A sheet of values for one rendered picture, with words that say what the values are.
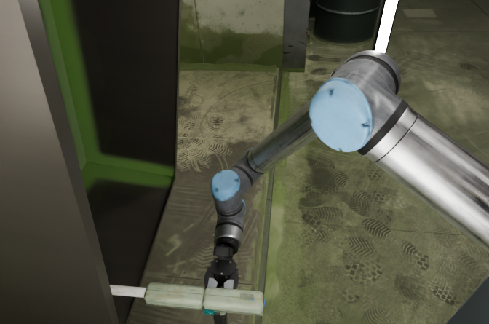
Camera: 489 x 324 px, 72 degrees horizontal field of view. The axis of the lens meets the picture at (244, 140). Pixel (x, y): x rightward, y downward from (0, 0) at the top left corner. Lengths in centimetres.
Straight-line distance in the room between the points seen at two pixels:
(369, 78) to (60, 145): 47
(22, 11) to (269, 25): 238
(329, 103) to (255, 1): 208
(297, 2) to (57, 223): 227
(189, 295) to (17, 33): 75
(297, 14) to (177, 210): 162
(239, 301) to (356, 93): 61
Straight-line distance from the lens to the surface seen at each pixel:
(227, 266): 103
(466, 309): 129
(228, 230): 108
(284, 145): 92
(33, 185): 52
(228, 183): 103
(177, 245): 167
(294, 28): 266
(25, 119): 43
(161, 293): 98
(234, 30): 270
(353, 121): 56
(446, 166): 61
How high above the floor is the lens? 143
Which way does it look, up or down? 42 degrees down
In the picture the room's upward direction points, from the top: 4 degrees counter-clockwise
